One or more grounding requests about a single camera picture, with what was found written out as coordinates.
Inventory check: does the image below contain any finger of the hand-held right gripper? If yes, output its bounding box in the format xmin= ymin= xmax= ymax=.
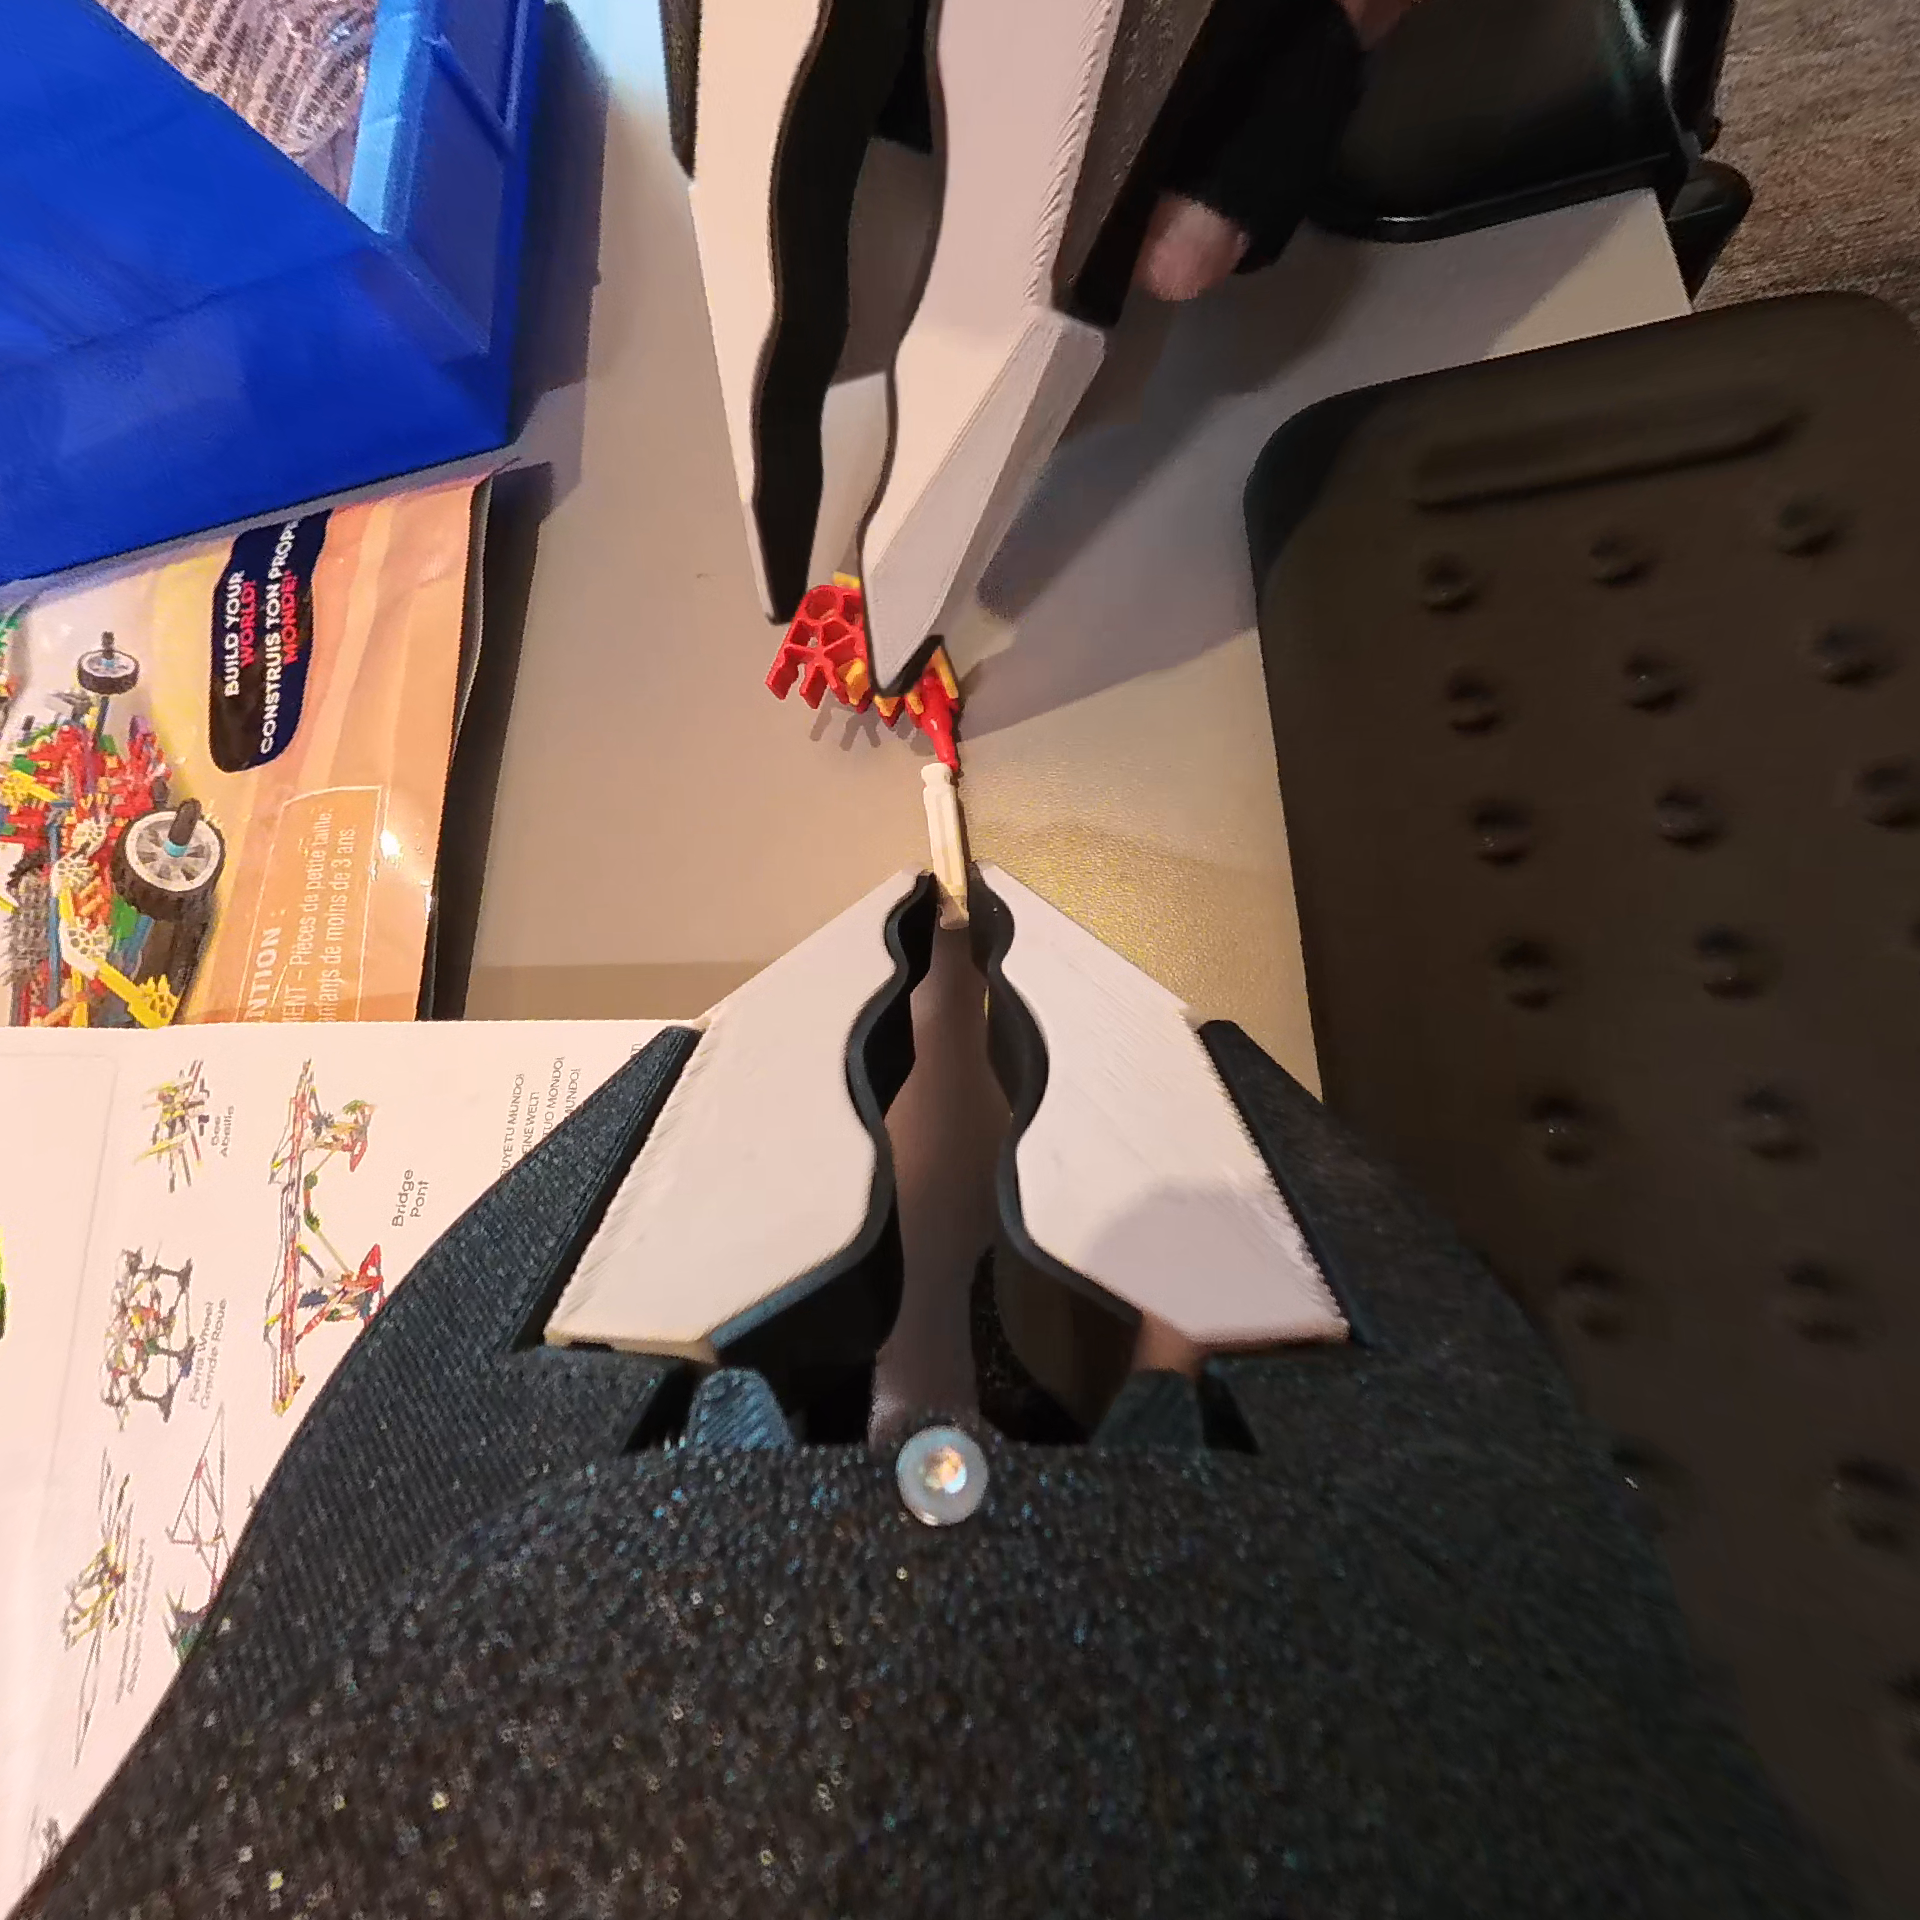
xmin=858 ymin=0 xmax=1124 ymax=696
xmin=690 ymin=0 xmax=902 ymax=627

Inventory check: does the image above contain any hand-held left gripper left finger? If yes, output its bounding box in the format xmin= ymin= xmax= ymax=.
xmin=543 ymin=865 xmax=940 ymax=1370

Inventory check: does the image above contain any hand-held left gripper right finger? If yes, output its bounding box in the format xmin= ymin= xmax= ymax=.
xmin=967 ymin=864 xmax=1353 ymax=1372

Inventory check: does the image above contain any white toy rod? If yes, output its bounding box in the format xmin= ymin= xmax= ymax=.
xmin=917 ymin=761 xmax=979 ymax=940

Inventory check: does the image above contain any red toy connector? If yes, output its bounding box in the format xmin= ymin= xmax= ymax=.
xmin=767 ymin=582 xmax=965 ymax=774

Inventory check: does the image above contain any yellow toy connector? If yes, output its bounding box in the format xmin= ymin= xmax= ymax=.
xmin=819 ymin=568 xmax=954 ymax=737

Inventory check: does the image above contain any person's right hand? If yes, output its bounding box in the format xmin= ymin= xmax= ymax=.
xmin=1148 ymin=0 xmax=1418 ymax=300

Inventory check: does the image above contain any clear plastic bag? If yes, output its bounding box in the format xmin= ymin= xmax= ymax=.
xmin=226 ymin=0 xmax=400 ymax=203

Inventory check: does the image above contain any white printed instruction leaflet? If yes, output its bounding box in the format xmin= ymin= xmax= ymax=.
xmin=0 ymin=1020 xmax=709 ymax=1871

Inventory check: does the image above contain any black dimpled office chair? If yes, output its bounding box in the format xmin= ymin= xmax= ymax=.
xmin=1242 ymin=292 xmax=1920 ymax=1920

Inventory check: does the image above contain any blue plastic storage bin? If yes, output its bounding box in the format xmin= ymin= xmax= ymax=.
xmin=0 ymin=0 xmax=611 ymax=588

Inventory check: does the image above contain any orange printed toy packaging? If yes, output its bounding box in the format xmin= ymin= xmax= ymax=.
xmin=0 ymin=464 xmax=519 ymax=1029

